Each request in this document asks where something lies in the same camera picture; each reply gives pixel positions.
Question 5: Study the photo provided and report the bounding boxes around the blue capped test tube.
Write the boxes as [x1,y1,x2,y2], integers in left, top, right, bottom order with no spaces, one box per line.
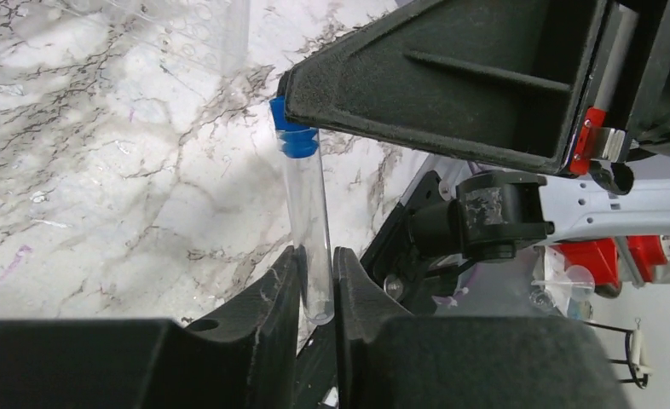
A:
[269,96,334,325]

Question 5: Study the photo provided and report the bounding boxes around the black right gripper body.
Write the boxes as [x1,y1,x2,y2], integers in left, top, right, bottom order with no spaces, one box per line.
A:
[563,0,670,196]

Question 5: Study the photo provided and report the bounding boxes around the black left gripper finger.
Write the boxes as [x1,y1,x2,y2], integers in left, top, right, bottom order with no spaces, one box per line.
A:
[333,247,629,408]
[0,248,299,408]
[279,0,614,175]

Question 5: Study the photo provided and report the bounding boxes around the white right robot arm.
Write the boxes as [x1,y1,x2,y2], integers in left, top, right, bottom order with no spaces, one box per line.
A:
[365,1,670,301]

